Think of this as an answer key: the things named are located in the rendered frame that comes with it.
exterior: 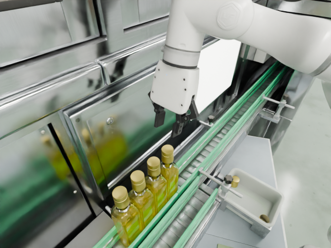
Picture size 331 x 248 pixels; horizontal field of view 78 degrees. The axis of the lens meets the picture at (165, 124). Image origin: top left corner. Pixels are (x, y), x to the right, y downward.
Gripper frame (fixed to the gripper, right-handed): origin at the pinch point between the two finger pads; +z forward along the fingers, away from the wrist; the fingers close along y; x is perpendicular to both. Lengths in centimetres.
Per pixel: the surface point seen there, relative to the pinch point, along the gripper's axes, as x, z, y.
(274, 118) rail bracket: 84, 18, 14
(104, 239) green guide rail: -15.7, 33.8, -3.3
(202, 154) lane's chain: 35.8, 29.1, -1.9
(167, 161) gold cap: 1.7, 12.2, 1.0
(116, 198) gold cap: -15.7, 13.4, 0.6
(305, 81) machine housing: 101, -2, 19
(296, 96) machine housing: 103, 8, 18
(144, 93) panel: 4.1, -2.6, -12.6
